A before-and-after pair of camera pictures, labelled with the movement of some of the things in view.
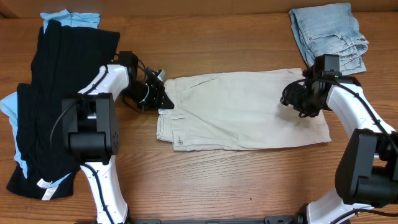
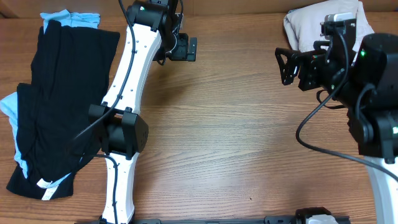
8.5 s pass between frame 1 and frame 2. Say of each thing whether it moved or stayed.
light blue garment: stayed
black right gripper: moved
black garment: stayed
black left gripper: moved
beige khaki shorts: moved
